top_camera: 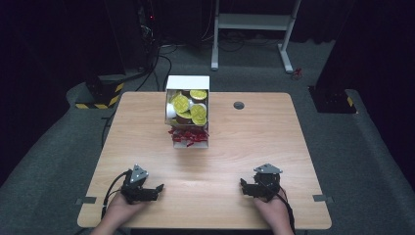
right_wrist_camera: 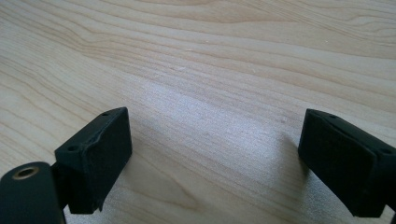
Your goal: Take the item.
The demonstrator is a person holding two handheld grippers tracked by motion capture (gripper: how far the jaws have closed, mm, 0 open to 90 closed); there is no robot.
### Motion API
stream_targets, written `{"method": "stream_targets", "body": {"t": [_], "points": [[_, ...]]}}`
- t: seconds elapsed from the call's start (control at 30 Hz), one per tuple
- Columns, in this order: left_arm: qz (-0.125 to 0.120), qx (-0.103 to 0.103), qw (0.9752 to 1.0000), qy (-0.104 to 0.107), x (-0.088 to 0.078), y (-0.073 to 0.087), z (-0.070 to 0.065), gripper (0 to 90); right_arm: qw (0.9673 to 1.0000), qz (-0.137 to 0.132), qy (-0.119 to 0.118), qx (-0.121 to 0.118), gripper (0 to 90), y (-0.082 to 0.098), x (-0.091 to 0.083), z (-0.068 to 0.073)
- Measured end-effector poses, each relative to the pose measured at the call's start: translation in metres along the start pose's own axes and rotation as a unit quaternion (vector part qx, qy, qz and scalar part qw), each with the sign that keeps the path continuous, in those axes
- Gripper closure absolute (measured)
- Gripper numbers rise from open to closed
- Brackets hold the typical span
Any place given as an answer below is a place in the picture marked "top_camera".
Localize black stand base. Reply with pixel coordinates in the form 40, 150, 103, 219
307, 85, 357, 115

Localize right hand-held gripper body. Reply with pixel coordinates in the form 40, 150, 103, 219
250, 163, 284, 203

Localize black cable beside table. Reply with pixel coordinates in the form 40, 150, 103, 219
100, 110, 117, 149

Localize person's left hand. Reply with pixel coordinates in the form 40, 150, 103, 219
105, 193, 149, 227

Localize hand-held gripper black cable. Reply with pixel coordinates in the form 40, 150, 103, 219
275, 186, 298, 235
101, 169, 132, 220

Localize yellow-black striped stand base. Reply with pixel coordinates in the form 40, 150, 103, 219
74, 73, 126, 111

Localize left hand-held gripper black cable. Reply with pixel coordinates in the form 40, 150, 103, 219
101, 169, 132, 220

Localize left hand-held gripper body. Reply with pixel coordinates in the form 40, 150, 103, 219
119, 164, 159, 206

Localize pile of red packets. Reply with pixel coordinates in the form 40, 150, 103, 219
167, 125, 210, 148

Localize black floor cables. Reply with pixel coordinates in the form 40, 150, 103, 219
134, 42, 184, 93

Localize black equipment rack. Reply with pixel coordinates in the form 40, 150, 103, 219
136, 0, 204, 47

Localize pile of yellow-lidded capsules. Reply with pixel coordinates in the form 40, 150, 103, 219
165, 89, 208, 127

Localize right hand-held gripper black cable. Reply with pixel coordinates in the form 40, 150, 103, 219
275, 186, 298, 235

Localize white metal stand frame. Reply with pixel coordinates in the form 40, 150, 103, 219
210, 0, 302, 74

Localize white two-tier display box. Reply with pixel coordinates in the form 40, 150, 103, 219
164, 74, 211, 150

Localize grey tape strip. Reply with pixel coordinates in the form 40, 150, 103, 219
74, 196, 98, 206
311, 194, 335, 204

